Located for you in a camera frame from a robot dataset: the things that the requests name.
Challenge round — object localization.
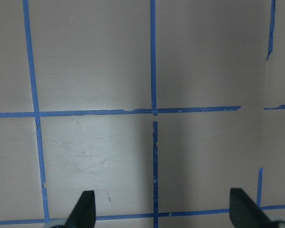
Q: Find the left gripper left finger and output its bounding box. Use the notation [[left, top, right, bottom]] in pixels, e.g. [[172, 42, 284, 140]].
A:
[[65, 190, 95, 228]]

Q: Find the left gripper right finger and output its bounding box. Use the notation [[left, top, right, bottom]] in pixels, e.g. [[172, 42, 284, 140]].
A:
[[229, 188, 271, 228]]

